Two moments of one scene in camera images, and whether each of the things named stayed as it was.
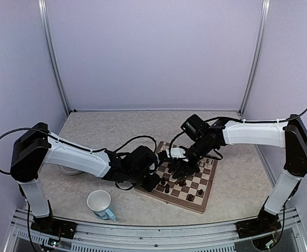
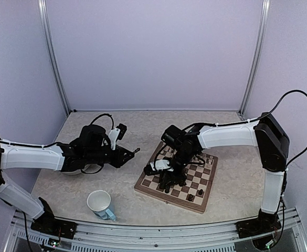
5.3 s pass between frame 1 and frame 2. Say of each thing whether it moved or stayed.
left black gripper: moved
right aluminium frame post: stayed
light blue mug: stayed
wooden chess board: stayed
